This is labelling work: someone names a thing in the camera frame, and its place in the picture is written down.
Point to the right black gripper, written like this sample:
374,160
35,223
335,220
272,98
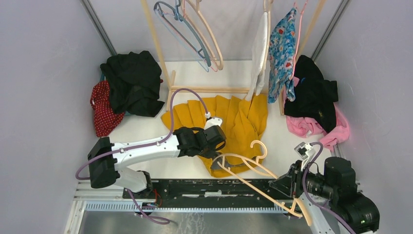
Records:
290,183

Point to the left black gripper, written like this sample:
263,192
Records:
208,153

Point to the yellow garment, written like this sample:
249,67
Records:
243,121

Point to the white garment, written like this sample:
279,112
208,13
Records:
258,51

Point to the blue floral skirt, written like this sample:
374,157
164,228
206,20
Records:
282,49

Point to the pink plastic hanger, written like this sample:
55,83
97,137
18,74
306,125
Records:
298,39
193,38

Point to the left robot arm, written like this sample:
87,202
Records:
110,161

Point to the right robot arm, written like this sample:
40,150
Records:
338,185

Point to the wooden hanger back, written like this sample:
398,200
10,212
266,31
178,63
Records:
192,13

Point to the light blue plastic hanger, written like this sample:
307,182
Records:
180,35

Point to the pink garment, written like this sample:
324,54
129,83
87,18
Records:
306,126

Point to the wooden clothes rack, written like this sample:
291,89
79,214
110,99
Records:
170,79

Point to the black garment right pile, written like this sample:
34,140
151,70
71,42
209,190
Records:
315,96

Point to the black garment pile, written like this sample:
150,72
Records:
134,81
315,96

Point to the black garment left pile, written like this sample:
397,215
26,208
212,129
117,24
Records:
134,81

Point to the red dotted garment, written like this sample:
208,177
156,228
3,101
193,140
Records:
105,119

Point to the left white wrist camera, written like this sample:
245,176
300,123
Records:
212,121

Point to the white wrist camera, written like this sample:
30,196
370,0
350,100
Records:
306,152
212,121

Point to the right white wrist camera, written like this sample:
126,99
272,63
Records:
306,152

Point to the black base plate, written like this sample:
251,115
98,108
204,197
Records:
217,194

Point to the white slotted cable duct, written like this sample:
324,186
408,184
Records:
129,206

